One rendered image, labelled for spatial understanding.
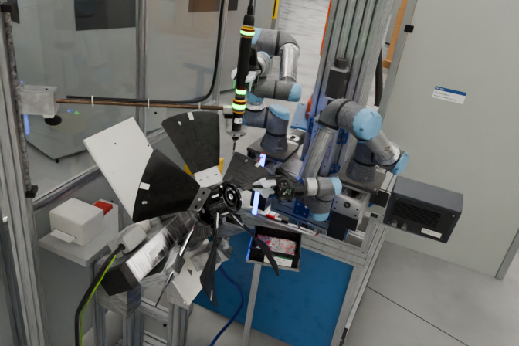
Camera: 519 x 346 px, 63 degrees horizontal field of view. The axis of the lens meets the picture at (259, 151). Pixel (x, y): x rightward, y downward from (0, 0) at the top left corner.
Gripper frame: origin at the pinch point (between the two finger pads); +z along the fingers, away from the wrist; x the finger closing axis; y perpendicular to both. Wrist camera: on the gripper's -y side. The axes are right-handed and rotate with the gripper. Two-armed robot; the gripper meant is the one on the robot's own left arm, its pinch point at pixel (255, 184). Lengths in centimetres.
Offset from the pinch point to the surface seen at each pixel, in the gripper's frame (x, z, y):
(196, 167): -11.1, 24.1, 3.1
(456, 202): -8, -73, 25
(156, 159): -26, 39, 19
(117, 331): 120, 57, -24
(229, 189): -8.0, 13.2, 12.1
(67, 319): 92, 78, -15
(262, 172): 0.9, -5.4, -9.4
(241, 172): -1.1, 4.3, -7.0
